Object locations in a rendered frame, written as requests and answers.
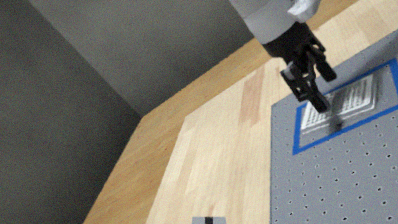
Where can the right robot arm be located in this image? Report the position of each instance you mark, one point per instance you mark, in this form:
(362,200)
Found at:
(268,19)

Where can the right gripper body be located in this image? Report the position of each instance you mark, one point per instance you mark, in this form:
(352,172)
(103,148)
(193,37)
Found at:
(284,46)

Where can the blue tape rectangle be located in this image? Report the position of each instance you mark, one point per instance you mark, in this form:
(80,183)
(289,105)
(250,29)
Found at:
(394,70)

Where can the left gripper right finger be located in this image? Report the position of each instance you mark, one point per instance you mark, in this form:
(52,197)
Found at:
(217,220)

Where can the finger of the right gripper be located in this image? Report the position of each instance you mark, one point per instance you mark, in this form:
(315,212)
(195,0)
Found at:
(322,65)
(294,79)

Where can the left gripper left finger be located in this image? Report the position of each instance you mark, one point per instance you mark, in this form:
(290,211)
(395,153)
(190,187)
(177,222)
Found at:
(200,220)

